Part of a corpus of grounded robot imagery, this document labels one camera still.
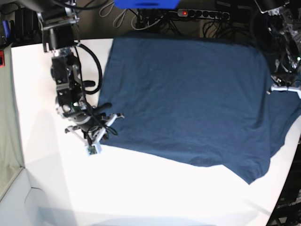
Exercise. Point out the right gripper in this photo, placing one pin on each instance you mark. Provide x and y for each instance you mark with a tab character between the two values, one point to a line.
93	129

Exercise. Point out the grey-green fabric curtain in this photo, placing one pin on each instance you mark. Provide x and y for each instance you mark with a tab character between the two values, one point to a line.
11	157

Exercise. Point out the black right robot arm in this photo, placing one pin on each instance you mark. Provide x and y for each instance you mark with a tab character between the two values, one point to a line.
56	19

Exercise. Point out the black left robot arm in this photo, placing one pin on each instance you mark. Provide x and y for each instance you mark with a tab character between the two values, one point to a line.
284	26

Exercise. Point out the black power strip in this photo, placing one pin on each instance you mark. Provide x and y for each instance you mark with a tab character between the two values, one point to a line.
204	14

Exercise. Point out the blue cylinder object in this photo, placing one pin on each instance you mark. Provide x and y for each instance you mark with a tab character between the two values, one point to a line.
6	28

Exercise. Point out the blue plastic bin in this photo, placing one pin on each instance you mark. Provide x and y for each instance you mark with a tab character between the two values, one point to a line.
146	4

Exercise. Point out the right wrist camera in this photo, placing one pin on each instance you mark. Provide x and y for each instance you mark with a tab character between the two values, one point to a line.
93	149

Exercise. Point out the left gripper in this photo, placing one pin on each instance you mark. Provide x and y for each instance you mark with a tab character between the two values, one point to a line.
282	82

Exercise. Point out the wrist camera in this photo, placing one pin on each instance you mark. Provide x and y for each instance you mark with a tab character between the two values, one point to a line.
93	149
299	93

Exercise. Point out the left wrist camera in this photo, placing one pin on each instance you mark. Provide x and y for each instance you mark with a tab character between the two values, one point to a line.
299	93

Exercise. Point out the dark blue t-shirt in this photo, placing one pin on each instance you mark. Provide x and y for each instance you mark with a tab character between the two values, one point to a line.
202	103

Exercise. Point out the red box object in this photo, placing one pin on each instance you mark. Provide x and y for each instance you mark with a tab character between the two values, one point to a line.
2	59

